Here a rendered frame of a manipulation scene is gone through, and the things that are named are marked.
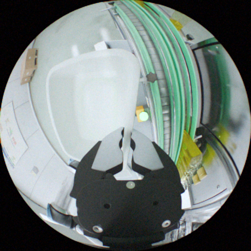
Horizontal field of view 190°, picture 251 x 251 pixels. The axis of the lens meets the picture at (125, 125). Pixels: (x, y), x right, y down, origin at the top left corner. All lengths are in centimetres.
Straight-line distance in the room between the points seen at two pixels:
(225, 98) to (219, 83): 6
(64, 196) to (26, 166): 307
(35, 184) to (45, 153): 143
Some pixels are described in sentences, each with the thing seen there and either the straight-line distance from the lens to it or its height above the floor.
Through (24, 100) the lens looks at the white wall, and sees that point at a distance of 376.
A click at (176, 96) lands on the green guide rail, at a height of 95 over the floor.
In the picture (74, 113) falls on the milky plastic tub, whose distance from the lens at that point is 23.
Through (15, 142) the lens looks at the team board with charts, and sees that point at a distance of 342.
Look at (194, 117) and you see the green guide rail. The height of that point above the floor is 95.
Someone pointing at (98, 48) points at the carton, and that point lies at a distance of 50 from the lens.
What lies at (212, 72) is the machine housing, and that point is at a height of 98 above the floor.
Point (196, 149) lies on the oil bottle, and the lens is 38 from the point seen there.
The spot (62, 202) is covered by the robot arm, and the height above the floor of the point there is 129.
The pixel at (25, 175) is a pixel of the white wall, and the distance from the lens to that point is 355.
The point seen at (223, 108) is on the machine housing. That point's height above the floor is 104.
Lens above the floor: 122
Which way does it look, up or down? 61 degrees down
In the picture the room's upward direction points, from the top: 168 degrees counter-clockwise
